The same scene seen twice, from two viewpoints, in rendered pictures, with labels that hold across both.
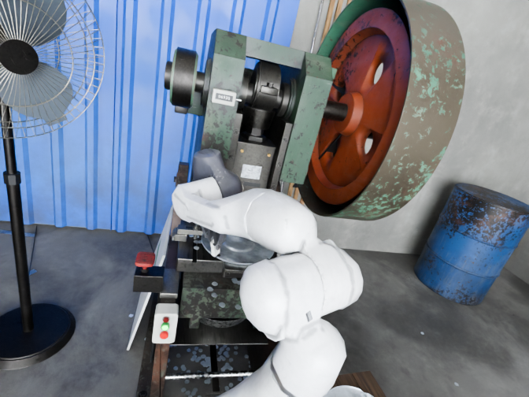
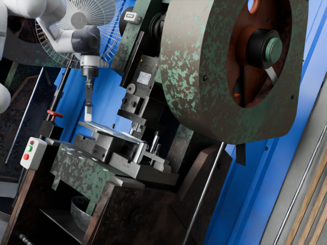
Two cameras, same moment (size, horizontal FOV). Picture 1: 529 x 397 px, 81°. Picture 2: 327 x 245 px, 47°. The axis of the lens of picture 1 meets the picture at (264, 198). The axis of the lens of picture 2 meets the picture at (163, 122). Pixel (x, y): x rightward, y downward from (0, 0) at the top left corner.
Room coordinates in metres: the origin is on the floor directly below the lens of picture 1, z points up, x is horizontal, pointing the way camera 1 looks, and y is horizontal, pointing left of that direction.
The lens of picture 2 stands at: (0.22, -1.45, 0.91)
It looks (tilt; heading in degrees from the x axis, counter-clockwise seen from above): 0 degrees down; 55
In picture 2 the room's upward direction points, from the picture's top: 21 degrees clockwise
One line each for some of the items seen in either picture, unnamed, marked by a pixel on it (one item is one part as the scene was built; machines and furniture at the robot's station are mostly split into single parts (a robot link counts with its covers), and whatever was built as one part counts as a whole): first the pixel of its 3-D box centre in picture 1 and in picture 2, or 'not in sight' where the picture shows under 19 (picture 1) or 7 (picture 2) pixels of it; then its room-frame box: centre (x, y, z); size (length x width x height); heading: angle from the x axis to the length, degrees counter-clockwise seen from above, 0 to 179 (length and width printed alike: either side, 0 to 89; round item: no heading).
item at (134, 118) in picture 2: not in sight; (140, 123); (1.17, 0.10, 0.86); 0.20 x 0.16 x 0.05; 107
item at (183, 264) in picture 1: (231, 246); (125, 159); (1.17, 0.10, 0.68); 0.45 x 0.30 x 0.06; 107
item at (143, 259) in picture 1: (145, 266); (52, 119); (0.85, 0.34, 0.72); 0.07 x 0.06 x 0.08; 17
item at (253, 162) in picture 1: (248, 174); (147, 86); (1.13, 0.08, 1.04); 0.17 x 0.15 x 0.30; 17
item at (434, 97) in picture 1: (334, 108); (244, 52); (1.37, -0.20, 1.33); 1.03 x 0.28 x 0.82; 17
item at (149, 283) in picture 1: (148, 290); (46, 140); (0.86, 0.33, 0.62); 0.10 x 0.06 x 0.20; 107
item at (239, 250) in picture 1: (238, 242); (116, 132); (1.05, 0.06, 0.78); 0.29 x 0.29 x 0.01
